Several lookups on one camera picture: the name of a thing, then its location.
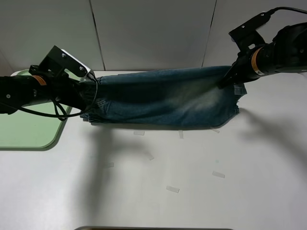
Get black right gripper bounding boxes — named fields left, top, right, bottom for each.
left=217, top=45, right=266, bottom=89

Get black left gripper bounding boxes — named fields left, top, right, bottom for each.
left=29, top=64, right=98, bottom=113

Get children's blue denim shorts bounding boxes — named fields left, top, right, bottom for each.
left=82, top=66, right=247, bottom=128

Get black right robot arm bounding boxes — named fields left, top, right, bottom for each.
left=218, top=23, right=307, bottom=88

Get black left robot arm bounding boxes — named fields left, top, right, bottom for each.
left=0, top=65, right=98, bottom=120

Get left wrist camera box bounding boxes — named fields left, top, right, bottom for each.
left=38, top=46, right=94, bottom=78

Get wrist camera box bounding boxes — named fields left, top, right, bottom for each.
left=38, top=46, right=94, bottom=78
left=229, top=12, right=271, bottom=51

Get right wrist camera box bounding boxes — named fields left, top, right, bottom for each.
left=229, top=12, right=271, bottom=51

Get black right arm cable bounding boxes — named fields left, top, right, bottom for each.
left=266, top=6, right=307, bottom=14

